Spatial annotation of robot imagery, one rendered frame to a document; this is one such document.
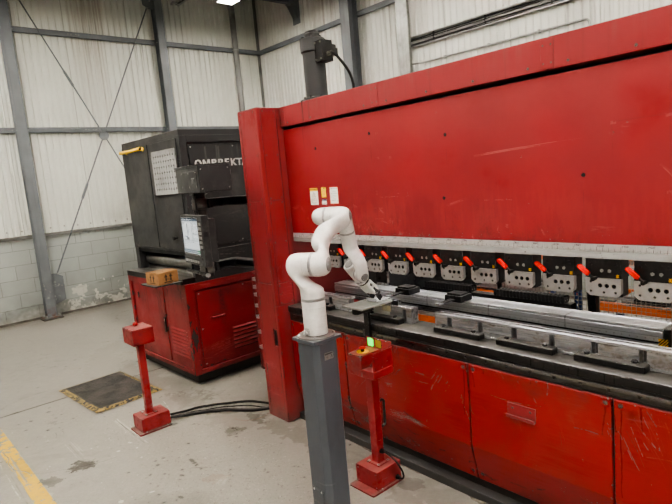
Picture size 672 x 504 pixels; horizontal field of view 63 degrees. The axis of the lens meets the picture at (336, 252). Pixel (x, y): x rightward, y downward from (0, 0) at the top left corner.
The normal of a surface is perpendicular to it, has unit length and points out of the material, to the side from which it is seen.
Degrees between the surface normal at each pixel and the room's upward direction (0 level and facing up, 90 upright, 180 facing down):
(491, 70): 90
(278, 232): 90
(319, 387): 90
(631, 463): 90
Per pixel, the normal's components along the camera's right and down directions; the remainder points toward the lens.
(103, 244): 0.67, 0.04
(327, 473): -0.05, 0.14
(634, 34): -0.75, 0.15
